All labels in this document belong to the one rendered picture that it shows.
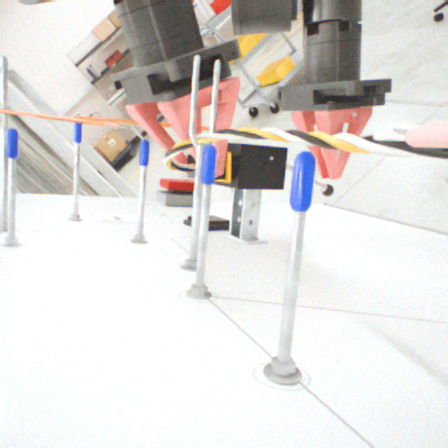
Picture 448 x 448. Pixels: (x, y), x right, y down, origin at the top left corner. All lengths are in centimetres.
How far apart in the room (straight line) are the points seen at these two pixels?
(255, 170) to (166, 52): 13
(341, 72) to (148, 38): 20
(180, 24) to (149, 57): 3
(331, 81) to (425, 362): 31
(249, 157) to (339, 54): 14
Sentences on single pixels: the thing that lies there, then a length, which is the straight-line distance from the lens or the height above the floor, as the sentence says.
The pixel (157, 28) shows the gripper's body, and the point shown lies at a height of 127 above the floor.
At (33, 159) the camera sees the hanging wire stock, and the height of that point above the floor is 124.
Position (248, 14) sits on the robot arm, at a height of 122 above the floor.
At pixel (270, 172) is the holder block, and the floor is 111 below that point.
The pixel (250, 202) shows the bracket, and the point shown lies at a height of 110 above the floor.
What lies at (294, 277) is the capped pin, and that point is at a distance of 17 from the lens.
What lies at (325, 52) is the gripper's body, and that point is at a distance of 48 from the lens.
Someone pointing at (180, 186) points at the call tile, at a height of 110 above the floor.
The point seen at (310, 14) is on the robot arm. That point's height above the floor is 119.
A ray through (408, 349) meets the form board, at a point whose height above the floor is 110.
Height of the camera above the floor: 127
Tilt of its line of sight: 22 degrees down
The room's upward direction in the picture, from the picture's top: 42 degrees counter-clockwise
